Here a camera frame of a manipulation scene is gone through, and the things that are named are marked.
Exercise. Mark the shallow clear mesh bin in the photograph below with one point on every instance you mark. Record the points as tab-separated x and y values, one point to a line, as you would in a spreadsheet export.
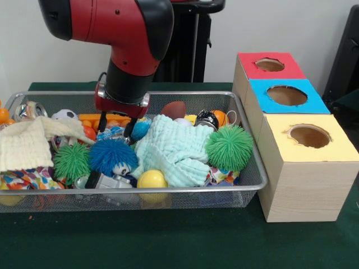
84	200

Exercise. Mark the small soccer ball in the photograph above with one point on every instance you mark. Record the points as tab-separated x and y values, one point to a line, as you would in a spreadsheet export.
66	115

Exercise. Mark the small brown football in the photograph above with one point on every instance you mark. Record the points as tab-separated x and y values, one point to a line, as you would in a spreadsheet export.
173	110

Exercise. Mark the long orange block with holes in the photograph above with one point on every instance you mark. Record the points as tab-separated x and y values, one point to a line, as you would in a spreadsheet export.
87	117

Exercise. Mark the mint ribbed cloth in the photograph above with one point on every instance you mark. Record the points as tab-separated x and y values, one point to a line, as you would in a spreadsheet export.
174	145

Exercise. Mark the black upright panel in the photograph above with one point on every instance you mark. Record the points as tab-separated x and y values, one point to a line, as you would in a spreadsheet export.
345	56

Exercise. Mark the colourful globe ball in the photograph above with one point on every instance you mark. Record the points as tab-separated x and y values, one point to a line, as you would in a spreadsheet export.
141	127

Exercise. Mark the cream ribbed cloth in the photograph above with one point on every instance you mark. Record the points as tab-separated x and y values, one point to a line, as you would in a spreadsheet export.
25	143

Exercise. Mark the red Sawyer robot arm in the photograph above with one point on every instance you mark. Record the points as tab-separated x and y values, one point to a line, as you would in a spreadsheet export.
123	28

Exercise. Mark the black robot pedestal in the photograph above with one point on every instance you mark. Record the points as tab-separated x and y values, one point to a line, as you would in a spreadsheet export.
196	42

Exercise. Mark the large green spiky ball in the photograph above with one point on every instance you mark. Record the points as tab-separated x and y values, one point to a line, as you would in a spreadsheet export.
72	164

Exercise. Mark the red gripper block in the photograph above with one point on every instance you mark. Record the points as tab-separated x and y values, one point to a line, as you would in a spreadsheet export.
120	107

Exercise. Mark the clear packet with blue print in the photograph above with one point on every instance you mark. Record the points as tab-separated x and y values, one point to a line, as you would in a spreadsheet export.
113	133

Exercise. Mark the wooden box with three holes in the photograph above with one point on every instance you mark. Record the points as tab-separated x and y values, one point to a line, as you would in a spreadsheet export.
308	182

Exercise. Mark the plain yellow ball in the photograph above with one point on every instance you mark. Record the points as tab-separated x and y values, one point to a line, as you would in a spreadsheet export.
152	180

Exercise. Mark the blue spiky toy with face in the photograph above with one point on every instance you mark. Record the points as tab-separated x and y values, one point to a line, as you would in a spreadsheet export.
112	154

